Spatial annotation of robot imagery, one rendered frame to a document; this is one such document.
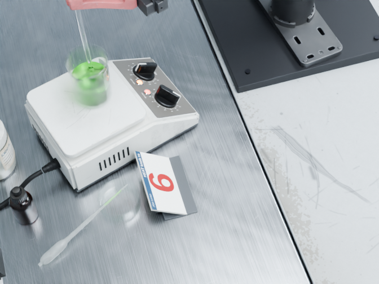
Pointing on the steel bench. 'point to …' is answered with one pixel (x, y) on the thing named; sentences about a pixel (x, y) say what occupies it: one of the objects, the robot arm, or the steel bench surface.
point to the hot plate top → (84, 114)
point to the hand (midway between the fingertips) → (74, 0)
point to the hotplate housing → (112, 143)
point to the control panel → (124, 66)
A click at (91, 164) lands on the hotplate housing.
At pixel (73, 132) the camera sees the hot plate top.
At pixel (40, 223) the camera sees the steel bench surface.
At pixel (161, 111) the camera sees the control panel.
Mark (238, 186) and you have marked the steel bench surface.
